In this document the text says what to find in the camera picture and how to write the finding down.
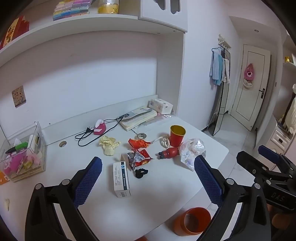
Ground white desk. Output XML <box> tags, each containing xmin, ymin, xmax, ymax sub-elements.
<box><xmin>0</xmin><ymin>94</ymin><xmax>229</xmax><ymax>241</ymax></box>

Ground person's right hand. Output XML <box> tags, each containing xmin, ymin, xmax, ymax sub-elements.
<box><xmin>267</xmin><ymin>204</ymin><xmax>296</xmax><ymax>230</ymax></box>

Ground white booklet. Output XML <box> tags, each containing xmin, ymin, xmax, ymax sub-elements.
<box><xmin>126</xmin><ymin>107</ymin><xmax>154</xmax><ymax>120</ymax></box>

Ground brown dotted wall sticker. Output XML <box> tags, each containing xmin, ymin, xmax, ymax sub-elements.
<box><xmin>11</xmin><ymin>85</ymin><xmax>27</xmax><ymax>108</ymax></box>

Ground pink hanging bag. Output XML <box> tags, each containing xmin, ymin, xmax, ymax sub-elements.
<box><xmin>243</xmin><ymin>63</ymin><xmax>254</xmax><ymax>80</ymax></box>

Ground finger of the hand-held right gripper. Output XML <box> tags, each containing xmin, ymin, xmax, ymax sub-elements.
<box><xmin>258</xmin><ymin>145</ymin><xmax>296</xmax><ymax>173</ymax></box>
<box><xmin>236</xmin><ymin>151</ymin><xmax>294</xmax><ymax>184</ymax></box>

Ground orange round bin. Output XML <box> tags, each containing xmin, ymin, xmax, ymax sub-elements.
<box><xmin>173</xmin><ymin>207</ymin><xmax>211</xmax><ymax>236</ymax></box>

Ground white knotted rope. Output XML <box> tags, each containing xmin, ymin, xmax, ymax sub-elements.
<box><xmin>151</xmin><ymin>136</ymin><xmax>171</xmax><ymax>149</ymax></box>

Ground white medicine box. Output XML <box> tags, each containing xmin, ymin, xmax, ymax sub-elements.
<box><xmin>113</xmin><ymin>161</ymin><xmax>132</xmax><ymax>198</ymax></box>

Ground pink tape dispenser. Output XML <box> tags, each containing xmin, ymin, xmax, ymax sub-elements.
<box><xmin>93</xmin><ymin>119</ymin><xmax>107</xmax><ymax>135</ymax></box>

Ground white desk shelf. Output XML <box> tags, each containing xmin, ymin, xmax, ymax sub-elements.
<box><xmin>0</xmin><ymin>13</ymin><xmax>188</xmax><ymax>67</ymax></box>

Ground white tissue pack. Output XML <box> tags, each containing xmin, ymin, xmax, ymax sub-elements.
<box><xmin>148</xmin><ymin>98</ymin><xmax>174</xmax><ymax>114</ymax></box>

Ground black framed standing mirror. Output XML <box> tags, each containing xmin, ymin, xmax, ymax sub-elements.
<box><xmin>211</xmin><ymin>45</ymin><xmax>232</xmax><ymax>136</ymax></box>

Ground cream hanging cloth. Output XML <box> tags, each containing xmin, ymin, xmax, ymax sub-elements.
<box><xmin>283</xmin><ymin>83</ymin><xmax>296</xmax><ymax>135</ymax></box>

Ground white room door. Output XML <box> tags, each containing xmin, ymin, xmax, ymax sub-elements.
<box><xmin>229</xmin><ymin>44</ymin><xmax>271</xmax><ymax>131</ymax></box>

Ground clear plastic bag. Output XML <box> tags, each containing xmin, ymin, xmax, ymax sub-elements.
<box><xmin>179</xmin><ymin>138</ymin><xmax>207</xmax><ymax>172</ymax></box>

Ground clear acrylic box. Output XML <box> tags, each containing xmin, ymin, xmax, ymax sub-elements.
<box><xmin>0</xmin><ymin>121</ymin><xmax>48</xmax><ymax>183</ymax></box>

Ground green marker pen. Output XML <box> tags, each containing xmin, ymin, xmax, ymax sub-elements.
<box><xmin>5</xmin><ymin>142</ymin><xmax>29</xmax><ymax>154</ymax></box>

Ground red silver snack wrapper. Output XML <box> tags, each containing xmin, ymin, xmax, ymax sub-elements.
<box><xmin>126</xmin><ymin>148</ymin><xmax>154</xmax><ymax>171</ymax></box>

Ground white drawer cabinet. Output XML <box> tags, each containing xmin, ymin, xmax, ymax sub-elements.
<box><xmin>269</xmin><ymin>120</ymin><xmax>294</xmax><ymax>151</ymax></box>

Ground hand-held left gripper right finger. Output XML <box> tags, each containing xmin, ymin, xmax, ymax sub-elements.
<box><xmin>194</xmin><ymin>155</ymin><xmax>271</xmax><ymax>241</ymax></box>

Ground black hair tie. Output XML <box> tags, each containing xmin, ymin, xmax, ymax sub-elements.
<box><xmin>134</xmin><ymin>169</ymin><xmax>149</xmax><ymax>179</ymax></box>

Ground small red bottle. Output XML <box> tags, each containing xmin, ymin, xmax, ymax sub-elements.
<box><xmin>158</xmin><ymin>147</ymin><xmax>179</xmax><ymax>160</ymax></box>

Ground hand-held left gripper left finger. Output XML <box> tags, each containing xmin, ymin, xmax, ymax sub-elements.
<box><xmin>25</xmin><ymin>156</ymin><xmax>103</xmax><ymax>241</ymax></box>

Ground white wall hook rack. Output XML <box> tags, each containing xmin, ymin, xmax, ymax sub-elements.
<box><xmin>218</xmin><ymin>34</ymin><xmax>232</xmax><ymax>49</ymax></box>

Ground white cabinet door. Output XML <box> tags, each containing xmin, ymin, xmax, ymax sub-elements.
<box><xmin>139</xmin><ymin>0</ymin><xmax>188</xmax><ymax>33</ymax></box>

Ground yellow glass jar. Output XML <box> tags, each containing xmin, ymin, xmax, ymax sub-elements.
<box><xmin>97</xmin><ymin>0</ymin><xmax>120</xmax><ymax>14</ymax></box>

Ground stack of colourful boxes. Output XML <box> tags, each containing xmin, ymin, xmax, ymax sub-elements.
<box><xmin>53</xmin><ymin>0</ymin><xmax>92</xmax><ymax>21</ymax></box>

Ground red cup gold inside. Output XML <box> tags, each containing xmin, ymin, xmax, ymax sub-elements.
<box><xmin>169</xmin><ymin>125</ymin><xmax>186</xmax><ymax>148</ymax></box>

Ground orange red candy wrapper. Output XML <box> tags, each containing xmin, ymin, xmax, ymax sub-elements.
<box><xmin>128</xmin><ymin>138</ymin><xmax>151</xmax><ymax>149</ymax></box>

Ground red gold envelope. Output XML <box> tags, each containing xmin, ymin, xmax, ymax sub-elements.
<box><xmin>0</xmin><ymin>16</ymin><xmax>30</xmax><ymax>50</ymax></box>

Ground yellow crumpled paper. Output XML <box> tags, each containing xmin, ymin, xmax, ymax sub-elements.
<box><xmin>99</xmin><ymin>136</ymin><xmax>121</xmax><ymax>156</ymax></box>

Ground pink charger with black cable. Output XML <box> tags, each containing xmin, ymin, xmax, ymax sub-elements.
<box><xmin>75</xmin><ymin>117</ymin><xmax>123</xmax><ymax>147</ymax></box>

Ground hanging blue clothes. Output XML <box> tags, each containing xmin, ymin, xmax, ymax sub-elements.
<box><xmin>209</xmin><ymin>47</ymin><xmax>231</xmax><ymax>86</ymax></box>

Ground thick open book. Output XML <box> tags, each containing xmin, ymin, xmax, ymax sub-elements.
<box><xmin>119</xmin><ymin>110</ymin><xmax>158</xmax><ymax>132</ymax></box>

